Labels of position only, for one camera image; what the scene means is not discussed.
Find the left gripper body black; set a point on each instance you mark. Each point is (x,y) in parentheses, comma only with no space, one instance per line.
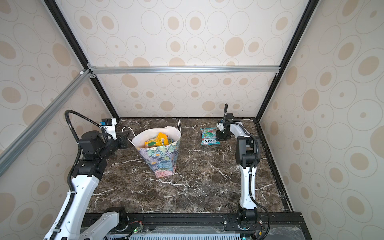
(119,142)

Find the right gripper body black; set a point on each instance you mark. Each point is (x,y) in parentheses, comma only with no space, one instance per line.
(224,135)

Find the teal Fox's candy bag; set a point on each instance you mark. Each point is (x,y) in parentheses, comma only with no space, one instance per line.
(209,137)

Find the yellow snack bag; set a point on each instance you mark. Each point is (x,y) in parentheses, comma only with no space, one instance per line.
(160,140)

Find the floral white paper bag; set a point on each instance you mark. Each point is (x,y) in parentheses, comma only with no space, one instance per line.
(161,160)

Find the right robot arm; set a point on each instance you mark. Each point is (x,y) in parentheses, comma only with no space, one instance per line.
(247,156)

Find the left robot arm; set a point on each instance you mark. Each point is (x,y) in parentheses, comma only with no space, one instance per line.
(94,150)

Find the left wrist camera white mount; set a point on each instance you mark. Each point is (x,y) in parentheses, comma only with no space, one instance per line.
(108,126)

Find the horizontal aluminium rail back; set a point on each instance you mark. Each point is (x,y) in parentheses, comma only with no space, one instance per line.
(185,70)

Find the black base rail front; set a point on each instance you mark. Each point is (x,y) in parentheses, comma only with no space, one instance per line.
(210,226)

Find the aluminium rail left side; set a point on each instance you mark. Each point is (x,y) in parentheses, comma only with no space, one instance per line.
(25,138)

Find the black frame post left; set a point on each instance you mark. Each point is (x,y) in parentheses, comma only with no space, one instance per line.
(59,18)

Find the black frame post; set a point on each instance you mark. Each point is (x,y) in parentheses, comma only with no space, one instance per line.
(59,18)
(302,25)

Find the black frame post right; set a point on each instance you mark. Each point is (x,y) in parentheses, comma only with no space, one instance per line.
(302,25)

